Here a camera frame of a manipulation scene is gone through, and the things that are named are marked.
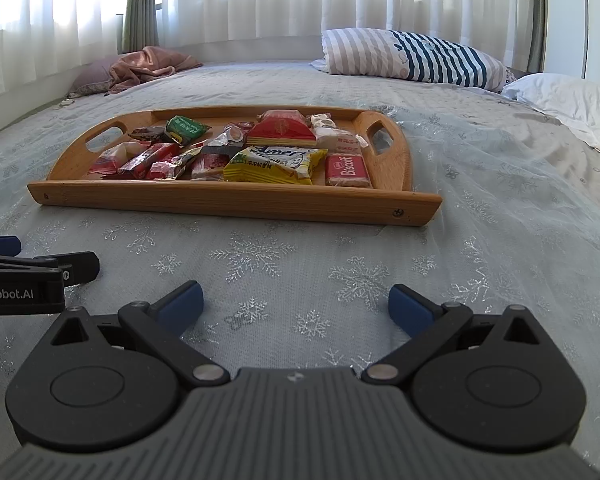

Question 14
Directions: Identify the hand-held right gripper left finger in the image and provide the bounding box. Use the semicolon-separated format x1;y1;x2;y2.
39;280;231;388

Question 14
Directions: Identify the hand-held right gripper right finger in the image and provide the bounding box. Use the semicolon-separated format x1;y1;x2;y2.
361;284;556;387

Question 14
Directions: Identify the wooden tray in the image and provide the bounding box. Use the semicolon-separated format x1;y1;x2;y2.
27;105;443;228

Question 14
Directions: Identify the dark red snack bar packet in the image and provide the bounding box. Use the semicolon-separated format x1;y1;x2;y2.
117;143;168;178

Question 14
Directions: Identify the square red snack packet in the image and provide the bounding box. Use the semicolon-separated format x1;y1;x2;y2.
190;152;231;181

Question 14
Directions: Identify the dark brown snack packet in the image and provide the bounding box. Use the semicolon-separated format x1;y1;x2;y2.
130;126;168;142

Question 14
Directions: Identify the red biscuit packet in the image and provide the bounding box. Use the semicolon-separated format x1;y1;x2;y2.
325;154;372;188

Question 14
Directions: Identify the yellow snack packet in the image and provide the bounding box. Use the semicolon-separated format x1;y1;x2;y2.
223;145;328;186

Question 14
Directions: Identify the silver brown snack packet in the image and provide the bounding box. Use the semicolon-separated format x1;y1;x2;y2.
200;122;256;158

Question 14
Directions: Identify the green snack packet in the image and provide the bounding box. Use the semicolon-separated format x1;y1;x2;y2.
165;115;212;143

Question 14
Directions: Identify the large red snack packet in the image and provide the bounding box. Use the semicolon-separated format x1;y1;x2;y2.
245;109;317;150

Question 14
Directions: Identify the clear brown snack packet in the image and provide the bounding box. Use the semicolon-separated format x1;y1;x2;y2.
307;113;338;133

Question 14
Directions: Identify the purple pillow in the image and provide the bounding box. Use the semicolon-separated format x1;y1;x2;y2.
66;55;126;98

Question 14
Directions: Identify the pink blanket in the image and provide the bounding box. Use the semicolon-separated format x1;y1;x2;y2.
104;46;203;96

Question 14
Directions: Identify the striped pillow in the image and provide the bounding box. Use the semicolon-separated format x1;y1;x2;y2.
310;27;516;93

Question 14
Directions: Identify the white pillow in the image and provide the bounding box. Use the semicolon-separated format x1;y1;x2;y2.
501;72;600;158

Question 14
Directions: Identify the green curtain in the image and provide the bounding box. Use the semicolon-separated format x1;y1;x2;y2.
122;0;161;54
527;0;549;73

